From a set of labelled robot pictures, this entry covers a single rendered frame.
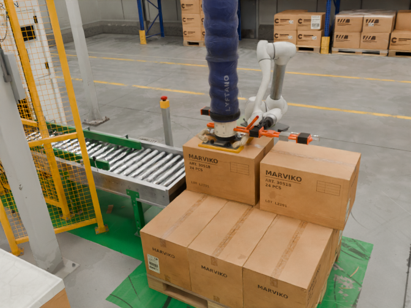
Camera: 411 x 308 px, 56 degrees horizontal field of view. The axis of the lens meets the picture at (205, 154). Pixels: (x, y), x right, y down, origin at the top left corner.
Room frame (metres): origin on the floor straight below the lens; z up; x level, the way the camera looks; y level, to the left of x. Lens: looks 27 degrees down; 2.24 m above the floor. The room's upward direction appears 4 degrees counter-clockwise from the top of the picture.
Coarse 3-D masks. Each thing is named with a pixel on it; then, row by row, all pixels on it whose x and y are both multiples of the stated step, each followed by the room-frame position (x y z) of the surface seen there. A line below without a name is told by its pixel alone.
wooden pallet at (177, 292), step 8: (336, 256) 2.34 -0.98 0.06; (328, 272) 2.09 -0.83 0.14; (152, 280) 2.18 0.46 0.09; (160, 280) 2.13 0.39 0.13; (152, 288) 2.18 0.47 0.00; (160, 288) 2.14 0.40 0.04; (168, 288) 2.15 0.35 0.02; (176, 288) 2.15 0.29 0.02; (184, 288) 2.03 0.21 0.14; (176, 296) 2.07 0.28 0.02; (184, 296) 2.07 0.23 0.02; (192, 296) 2.06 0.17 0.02; (200, 296) 1.95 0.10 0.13; (320, 296) 1.94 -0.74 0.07; (192, 304) 1.99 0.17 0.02; (200, 304) 1.98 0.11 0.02; (208, 304) 1.92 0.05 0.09; (216, 304) 1.89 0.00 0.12
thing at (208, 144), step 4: (212, 140) 2.66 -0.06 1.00; (200, 144) 2.66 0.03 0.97; (204, 144) 2.65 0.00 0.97; (208, 144) 2.64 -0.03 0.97; (212, 144) 2.63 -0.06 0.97; (216, 144) 2.63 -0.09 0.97; (224, 144) 2.62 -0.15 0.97; (228, 144) 2.57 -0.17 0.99; (212, 148) 2.60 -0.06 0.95; (216, 148) 2.59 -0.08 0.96; (220, 148) 2.57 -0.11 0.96; (224, 148) 2.55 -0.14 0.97; (228, 148) 2.55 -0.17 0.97; (232, 148) 2.53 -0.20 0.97; (236, 148) 2.53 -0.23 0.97; (240, 148) 2.54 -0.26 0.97; (232, 152) 2.52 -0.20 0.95; (236, 152) 2.50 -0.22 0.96
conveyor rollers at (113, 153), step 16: (64, 144) 3.82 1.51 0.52; (96, 144) 3.74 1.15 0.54; (112, 144) 3.69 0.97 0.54; (112, 160) 3.31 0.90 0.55; (128, 160) 3.35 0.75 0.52; (144, 160) 3.28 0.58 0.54; (160, 160) 3.25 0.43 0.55; (176, 160) 3.25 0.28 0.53; (128, 176) 2.98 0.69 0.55; (144, 176) 2.99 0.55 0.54; (176, 176) 2.94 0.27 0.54
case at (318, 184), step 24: (288, 144) 2.60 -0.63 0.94; (264, 168) 2.34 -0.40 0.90; (288, 168) 2.25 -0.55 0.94; (312, 168) 2.23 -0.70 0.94; (336, 168) 2.20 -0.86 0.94; (264, 192) 2.34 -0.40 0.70; (288, 192) 2.25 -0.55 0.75; (312, 192) 2.17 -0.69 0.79; (336, 192) 2.09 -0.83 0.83; (288, 216) 2.25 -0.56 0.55; (312, 216) 2.16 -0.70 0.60; (336, 216) 2.08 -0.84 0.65
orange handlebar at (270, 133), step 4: (208, 124) 2.76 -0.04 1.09; (212, 124) 2.77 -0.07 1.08; (236, 128) 2.63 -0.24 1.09; (244, 132) 2.60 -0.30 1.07; (248, 132) 2.58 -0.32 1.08; (264, 132) 2.56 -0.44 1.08; (268, 132) 2.51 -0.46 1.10; (272, 132) 2.51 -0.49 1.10; (276, 132) 2.52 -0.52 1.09; (268, 136) 2.50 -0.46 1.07; (272, 136) 2.49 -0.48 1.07; (276, 136) 2.47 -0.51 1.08; (292, 136) 2.45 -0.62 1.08; (296, 136) 2.44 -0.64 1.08; (312, 140) 2.36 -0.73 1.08
